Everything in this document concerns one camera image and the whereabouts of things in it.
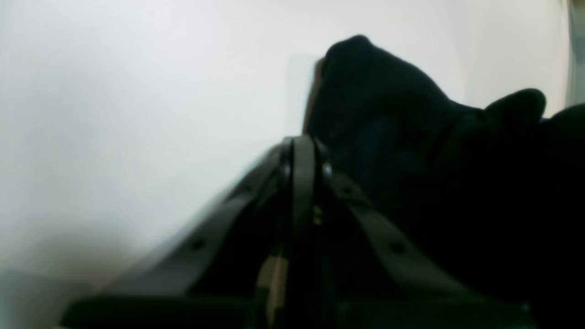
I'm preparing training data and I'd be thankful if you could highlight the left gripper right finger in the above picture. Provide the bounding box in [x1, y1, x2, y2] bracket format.
[292, 135, 535, 329]

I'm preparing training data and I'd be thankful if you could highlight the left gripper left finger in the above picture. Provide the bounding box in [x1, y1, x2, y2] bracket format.
[60, 138, 293, 329]

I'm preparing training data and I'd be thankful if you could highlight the black T-shirt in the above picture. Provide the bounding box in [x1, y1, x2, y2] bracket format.
[307, 36, 584, 329]

